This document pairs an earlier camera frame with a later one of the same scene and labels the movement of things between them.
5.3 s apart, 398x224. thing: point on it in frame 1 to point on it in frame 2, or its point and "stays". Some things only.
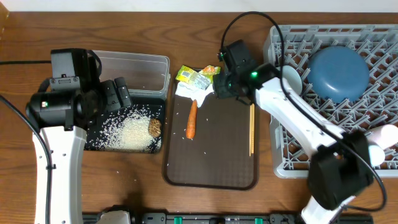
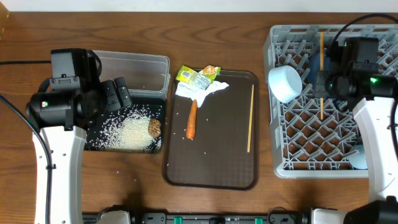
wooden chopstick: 252,128 to 321,50
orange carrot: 191,126 stays
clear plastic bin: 148,75 stays
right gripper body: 226,85 to 326,85
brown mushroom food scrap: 155,127 stays
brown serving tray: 222,155 stays
